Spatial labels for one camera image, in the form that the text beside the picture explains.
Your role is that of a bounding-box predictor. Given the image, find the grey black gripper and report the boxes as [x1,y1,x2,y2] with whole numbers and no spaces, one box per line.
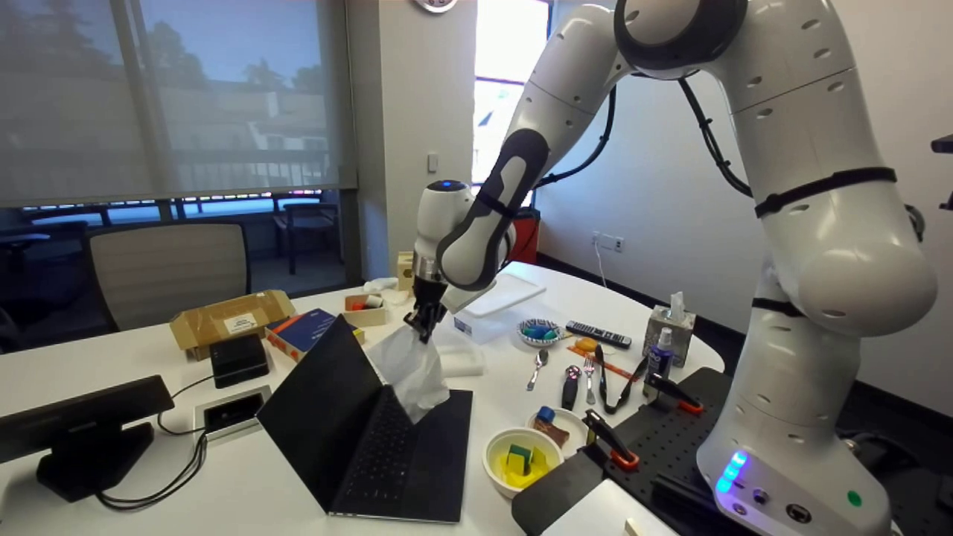
[401,275,451,345]

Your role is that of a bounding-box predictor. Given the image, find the white paper napkin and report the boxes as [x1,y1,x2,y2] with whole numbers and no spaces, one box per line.
[366,326,454,427]
[665,288,690,329]

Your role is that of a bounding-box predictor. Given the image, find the black laptop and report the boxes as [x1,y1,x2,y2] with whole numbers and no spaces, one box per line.
[254,317,476,525]

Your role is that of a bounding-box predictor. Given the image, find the small wooden box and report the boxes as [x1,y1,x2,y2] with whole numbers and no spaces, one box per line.
[342,287,394,329]

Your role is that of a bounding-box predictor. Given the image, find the white plastic bin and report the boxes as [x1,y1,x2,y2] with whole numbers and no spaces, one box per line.
[451,272,550,342]

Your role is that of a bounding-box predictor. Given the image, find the small blue bowl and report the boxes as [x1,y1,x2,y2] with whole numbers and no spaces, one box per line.
[516,317,565,352]

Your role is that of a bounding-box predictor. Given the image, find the metal spoon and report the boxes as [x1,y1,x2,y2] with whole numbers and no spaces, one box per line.
[525,349,550,396]

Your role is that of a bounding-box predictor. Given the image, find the blue book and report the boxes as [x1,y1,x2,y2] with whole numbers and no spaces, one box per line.
[264,308,342,366]

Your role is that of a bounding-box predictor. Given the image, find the white bowl with yellow inside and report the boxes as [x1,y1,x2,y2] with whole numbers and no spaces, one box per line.
[482,427,565,504]

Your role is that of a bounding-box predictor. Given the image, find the chair behind glass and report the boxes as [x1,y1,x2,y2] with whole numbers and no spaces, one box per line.
[272,192,345,276]

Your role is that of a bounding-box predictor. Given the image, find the black marker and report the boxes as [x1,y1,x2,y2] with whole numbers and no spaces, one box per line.
[561,363,585,415]

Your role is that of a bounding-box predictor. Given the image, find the brown toy block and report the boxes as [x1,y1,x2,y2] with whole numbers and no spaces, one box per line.
[530,419,573,449]

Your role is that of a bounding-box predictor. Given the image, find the grey remote control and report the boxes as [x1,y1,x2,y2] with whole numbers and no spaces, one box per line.
[564,320,635,352]

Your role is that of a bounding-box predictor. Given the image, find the small white plate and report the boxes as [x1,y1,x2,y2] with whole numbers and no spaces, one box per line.
[525,400,591,455]

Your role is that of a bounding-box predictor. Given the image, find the small black box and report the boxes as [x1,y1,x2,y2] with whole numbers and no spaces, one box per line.
[209,335,275,390]

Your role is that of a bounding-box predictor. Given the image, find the brown cardboard package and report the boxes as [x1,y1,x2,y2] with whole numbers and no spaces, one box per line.
[168,288,297,363]

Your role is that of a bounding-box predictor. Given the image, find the table power outlet box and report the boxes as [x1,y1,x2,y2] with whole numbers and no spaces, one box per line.
[194,384,276,442]

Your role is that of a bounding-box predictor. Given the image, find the black orange clamp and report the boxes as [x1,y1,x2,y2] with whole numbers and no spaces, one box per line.
[582,409,644,475]
[649,373,710,419]

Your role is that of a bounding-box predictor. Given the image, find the grey office chair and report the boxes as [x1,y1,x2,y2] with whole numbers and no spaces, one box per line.
[84,221,254,335]

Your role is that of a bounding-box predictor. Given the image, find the white paper sheet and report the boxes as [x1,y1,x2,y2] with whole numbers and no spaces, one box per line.
[540,479,680,536]

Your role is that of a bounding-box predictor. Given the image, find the black video conference bar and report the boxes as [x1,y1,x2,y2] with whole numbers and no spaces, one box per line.
[0,376,175,507]

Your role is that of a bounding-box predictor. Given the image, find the dark mesh office chair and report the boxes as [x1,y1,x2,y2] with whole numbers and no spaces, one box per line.
[0,226,63,355]

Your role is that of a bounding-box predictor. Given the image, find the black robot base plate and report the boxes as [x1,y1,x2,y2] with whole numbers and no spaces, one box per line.
[509,366,738,536]

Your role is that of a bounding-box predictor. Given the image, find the black table cable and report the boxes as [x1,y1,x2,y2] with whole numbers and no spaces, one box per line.
[96,376,217,516]

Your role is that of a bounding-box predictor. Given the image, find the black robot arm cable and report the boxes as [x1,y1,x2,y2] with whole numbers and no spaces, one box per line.
[533,77,757,204]

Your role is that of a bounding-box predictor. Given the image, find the black camera on stand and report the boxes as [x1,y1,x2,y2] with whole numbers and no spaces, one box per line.
[929,131,953,214]

